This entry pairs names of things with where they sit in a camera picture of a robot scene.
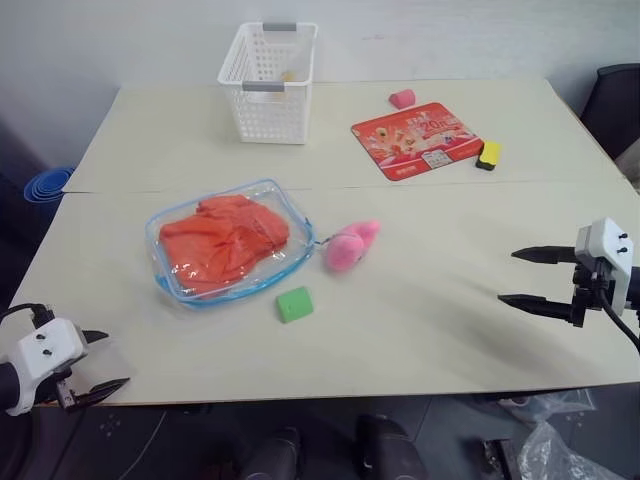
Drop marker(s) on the black chair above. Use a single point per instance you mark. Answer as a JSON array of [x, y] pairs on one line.
[[612, 107]]

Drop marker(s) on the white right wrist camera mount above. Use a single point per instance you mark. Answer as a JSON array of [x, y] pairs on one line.
[[607, 250]]

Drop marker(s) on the orange-red cloth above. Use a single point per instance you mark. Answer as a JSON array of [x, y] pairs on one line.
[[220, 240]]

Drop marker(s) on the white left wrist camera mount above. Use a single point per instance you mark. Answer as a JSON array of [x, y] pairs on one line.
[[42, 352]]

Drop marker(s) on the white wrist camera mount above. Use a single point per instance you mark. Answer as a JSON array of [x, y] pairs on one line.
[[607, 250], [42, 352]]

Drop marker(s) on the yellow black sponge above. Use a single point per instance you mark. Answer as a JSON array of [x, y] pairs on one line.
[[489, 156]]

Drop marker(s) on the red snack packet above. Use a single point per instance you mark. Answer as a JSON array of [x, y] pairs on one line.
[[415, 142]]

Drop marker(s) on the black box under table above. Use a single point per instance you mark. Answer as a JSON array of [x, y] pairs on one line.
[[497, 460]]

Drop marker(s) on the clear pouch with orange cloth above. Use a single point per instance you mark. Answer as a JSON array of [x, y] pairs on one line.
[[165, 235]]

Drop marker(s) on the pink wedge block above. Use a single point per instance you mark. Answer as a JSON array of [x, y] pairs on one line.
[[403, 98]]

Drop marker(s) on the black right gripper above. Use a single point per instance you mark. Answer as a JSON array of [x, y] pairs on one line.
[[590, 290]]

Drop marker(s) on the crumpled clear plastic bag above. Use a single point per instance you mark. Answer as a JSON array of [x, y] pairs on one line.
[[570, 445]]

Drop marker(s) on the pink plush toy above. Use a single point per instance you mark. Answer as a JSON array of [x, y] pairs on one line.
[[345, 247]]

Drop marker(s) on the green wedge block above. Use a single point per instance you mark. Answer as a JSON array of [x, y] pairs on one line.
[[295, 305]]

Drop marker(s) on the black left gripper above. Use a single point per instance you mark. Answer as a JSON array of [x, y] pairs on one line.
[[66, 392]]

